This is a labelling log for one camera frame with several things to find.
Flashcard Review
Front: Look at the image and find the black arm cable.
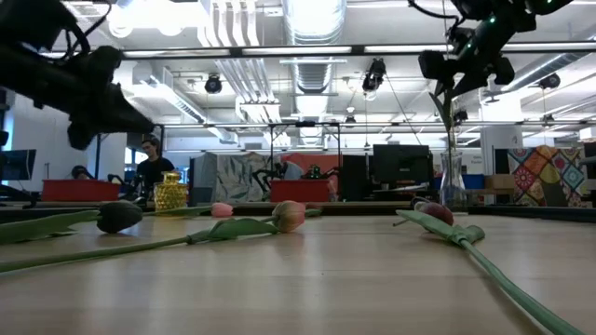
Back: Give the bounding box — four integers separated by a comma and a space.
408, 0, 462, 22
63, 2, 114, 62

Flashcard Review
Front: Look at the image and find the yellow textured glass vase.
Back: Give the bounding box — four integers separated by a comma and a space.
153, 170, 189, 211

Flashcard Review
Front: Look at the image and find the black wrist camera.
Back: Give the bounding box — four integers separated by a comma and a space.
86, 45, 125, 87
417, 49, 456, 81

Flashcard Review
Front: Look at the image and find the small dark computer monitor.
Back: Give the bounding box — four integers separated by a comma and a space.
0, 148, 37, 182

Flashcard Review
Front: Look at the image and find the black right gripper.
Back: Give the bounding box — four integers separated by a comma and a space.
433, 18, 516, 99

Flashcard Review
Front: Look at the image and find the black overhead frame bar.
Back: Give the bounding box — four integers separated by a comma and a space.
109, 43, 596, 60

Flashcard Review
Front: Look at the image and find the black ceiling camera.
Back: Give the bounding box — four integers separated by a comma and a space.
204, 74, 224, 95
361, 58, 387, 93
538, 73, 562, 90

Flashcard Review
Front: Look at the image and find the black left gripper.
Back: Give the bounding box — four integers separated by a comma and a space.
0, 45, 156, 151

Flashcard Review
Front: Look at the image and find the red plastic bin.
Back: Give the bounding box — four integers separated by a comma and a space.
269, 179, 332, 203
41, 179, 121, 203

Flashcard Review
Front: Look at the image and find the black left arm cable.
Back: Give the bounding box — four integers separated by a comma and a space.
63, 2, 114, 62

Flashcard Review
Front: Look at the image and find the grey leaf printed cloth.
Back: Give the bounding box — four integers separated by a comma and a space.
191, 151, 282, 204

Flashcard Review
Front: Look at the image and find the black background rig frame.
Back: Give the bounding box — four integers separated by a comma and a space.
157, 121, 344, 187

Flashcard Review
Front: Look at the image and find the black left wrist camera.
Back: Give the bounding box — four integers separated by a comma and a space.
86, 45, 125, 87

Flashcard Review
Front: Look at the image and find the blue plastic bin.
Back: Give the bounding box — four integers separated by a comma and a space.
432, 174, 486, 191

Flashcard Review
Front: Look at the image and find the large black monitor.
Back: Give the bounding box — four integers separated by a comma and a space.
372, 143, 433, 185

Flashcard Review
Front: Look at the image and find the cardboard box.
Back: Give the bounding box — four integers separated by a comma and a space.
483, 174, 516, 191

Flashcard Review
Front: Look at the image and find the person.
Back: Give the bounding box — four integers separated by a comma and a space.
134, 136, 176, 196
71, 165, 96, 181

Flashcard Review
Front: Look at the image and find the salmon pink tulip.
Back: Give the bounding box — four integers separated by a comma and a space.
0, 199, 307, 275

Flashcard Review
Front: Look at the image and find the dark red tulip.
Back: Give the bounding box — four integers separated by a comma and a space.
392, 200, 587, 335

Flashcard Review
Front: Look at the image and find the colourful patchwork quilt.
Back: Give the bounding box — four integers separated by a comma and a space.
506, 144, 590, 208

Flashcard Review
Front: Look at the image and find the silver ventilation duct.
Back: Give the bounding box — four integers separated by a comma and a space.
281, 0, 348, 146

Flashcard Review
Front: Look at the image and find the black cabinet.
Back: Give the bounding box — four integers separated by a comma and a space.
341, 154, 373, 202

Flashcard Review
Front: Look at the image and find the clear glass vase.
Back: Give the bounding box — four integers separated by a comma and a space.
439, 149, 468, 210

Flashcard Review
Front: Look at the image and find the orange partition panel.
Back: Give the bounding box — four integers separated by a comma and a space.
280, 152, 341, 181

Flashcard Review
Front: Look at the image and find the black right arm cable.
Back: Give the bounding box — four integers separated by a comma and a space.
408, 0, 462, 22

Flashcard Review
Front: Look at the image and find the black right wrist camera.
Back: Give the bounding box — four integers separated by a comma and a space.
417, 49, 456, 81

